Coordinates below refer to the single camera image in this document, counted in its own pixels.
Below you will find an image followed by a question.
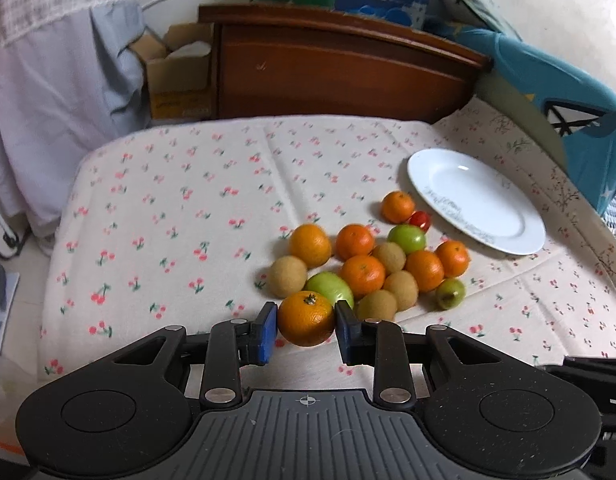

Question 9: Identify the brown longan fruit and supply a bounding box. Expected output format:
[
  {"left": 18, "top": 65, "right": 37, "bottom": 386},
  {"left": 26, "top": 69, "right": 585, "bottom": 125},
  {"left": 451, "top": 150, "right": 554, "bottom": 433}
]
[
  {"left": 383, "top": 270, "right": 419, "bottom": 312},
  {"left": 372, "top": 242, "right": 407, "bottom": 275},
  {"left": 355, "top": 289, "right": 398, "bottom": 321},
  {"left": 268, "top": 256, "right": 308, "bottom": 298}
]

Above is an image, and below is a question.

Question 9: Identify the small olive green fruit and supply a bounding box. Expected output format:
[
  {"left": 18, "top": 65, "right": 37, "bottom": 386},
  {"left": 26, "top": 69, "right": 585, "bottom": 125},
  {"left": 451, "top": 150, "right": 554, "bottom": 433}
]
[{"left": 435, "top": 278, "right": 466, "bottom": 310}]

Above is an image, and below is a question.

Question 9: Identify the yellowish orange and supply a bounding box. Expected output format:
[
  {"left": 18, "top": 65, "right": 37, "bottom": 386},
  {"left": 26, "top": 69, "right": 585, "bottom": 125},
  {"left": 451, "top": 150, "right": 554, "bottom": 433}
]
[{"left": 288, "top": 224, "right": 333, "bottom": 269}]

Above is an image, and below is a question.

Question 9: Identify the red cherry tomato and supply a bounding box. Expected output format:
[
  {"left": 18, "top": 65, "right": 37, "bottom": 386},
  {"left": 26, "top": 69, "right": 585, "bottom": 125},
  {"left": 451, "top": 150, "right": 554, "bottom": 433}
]
[{"left": 408, "top": 210, "right": 431, "bottom": 233}]

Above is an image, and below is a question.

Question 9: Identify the small orange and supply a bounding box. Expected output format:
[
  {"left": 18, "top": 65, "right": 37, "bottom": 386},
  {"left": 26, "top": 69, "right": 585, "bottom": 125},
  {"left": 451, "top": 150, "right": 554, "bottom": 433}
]
[{"left": 381, "top": 191, "right": 415, "bottom": 224}]

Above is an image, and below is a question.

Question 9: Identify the cherry print tablecloth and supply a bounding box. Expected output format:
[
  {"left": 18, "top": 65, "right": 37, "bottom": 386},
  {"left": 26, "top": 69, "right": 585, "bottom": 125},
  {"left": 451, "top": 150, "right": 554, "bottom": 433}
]
[{"left": 38, "top": 100, "right": 616, "bottom": 380}]

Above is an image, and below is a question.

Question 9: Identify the white ceramic plate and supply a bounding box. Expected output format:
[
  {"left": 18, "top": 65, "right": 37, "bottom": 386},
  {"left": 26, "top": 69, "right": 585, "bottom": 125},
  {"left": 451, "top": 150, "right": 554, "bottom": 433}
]
[{"left": 407, "top": 148, "right": 546, "bottom": 256}]

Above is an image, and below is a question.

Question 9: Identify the open cardboard box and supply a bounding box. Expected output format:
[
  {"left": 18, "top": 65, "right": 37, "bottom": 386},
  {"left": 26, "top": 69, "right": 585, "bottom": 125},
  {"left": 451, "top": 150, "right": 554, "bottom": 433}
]
[{"left": 130, "top": 23, "right": 212, "bottom": 122}]

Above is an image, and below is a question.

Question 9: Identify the blue star pillow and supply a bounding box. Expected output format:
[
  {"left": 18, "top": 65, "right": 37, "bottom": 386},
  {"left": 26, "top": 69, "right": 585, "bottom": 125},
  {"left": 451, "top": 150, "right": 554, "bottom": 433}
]
[{"left": 424, "top": 18, "right": 616, "bottom": 214}]

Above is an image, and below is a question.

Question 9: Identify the checkered grey cloth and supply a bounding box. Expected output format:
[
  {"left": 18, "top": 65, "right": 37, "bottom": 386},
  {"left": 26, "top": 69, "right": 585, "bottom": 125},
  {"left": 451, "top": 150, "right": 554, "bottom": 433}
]
[{"left": 0, "top": 0, "right": 149, "bottom": 252}]

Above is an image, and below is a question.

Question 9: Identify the grey green pillow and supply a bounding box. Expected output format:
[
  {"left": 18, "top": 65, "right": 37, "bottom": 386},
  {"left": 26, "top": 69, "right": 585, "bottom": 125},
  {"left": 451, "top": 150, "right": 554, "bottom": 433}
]
[{"left": 430, "top": 0, "right": 522, "bottom": 40}]

